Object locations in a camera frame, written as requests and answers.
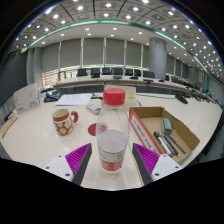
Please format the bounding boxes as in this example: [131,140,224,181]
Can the black marker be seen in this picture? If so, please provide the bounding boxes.
[161,133,181,157]

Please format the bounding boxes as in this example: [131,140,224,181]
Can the group of ceiling lights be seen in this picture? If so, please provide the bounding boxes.
[13,0,224,78]

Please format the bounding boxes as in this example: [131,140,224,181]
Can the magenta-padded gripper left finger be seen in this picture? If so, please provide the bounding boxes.
[40,142,93,186]

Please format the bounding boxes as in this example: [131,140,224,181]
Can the red and cream mug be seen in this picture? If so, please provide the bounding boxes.
[51,108,80,136]

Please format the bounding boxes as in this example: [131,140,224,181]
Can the white paper sheet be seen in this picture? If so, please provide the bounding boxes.
[54,92,94,107]

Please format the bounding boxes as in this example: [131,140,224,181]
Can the clear red-capped water bottle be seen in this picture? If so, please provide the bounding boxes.
[95,87,131,174]

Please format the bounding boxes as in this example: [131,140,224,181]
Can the green whiteboard eraser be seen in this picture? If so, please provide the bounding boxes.
[161,118,173,135]

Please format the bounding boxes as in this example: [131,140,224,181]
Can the thin black pen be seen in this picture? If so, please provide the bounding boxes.
[167,133,188,155]

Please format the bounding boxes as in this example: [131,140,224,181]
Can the black desk microphone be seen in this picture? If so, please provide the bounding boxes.
[174,93,189,105]

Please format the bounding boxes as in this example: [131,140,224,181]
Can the black desk phone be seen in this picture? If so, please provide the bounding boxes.
[43,89,63,103]

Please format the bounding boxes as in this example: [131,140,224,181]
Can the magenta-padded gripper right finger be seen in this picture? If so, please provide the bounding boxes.
[131,142,184,186]

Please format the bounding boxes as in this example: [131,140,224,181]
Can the flat round red coaster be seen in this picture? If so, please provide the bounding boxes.
[87,122,108,137]

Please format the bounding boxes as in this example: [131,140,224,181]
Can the large white printed carton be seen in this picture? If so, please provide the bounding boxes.
[13,82,42,115]

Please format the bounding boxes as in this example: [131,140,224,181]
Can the flat brown cardboard sheet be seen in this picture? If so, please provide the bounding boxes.
[0,114,19,139]

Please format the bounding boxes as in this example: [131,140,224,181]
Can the silver black-capped marker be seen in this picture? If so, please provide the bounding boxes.
[153,130,174,158]

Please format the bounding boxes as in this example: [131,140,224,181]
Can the open red-sided cardboard box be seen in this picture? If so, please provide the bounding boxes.
[128,106,201,166]

